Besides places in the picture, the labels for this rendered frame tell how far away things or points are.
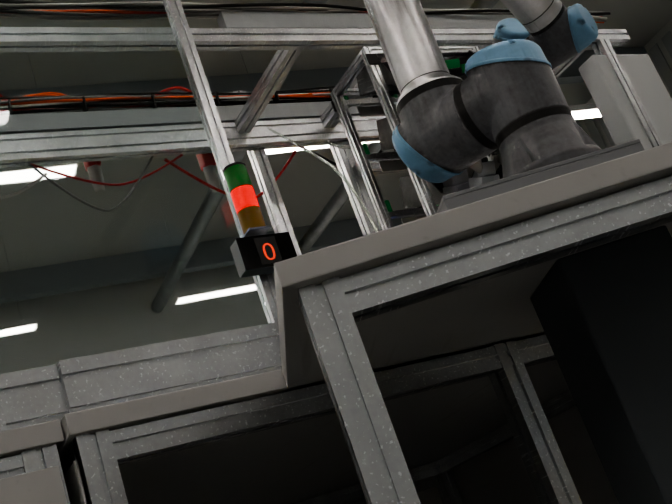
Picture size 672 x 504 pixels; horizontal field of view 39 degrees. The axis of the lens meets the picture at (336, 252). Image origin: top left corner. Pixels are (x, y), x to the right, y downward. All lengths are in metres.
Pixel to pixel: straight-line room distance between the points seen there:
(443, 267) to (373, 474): 0.23
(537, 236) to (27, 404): 0.75
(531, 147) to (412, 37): 0.31
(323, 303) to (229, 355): 0.51
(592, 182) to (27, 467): 0.79
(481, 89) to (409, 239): 0.47
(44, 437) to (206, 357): 0.29
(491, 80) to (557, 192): 0.39
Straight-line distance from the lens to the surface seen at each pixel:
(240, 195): 1.98
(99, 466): 1.32
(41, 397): 1.41
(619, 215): 1.09
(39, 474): 1.31
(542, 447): 1.63
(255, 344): 1.51
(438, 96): 1.48
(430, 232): 1.01
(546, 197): 1.05
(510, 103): 1.39
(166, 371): 1.45
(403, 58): 1.53
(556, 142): 1.35
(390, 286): 1.00
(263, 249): 1.92
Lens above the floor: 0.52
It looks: 19 degrees up
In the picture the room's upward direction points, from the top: 20 degrees counter-clockwise
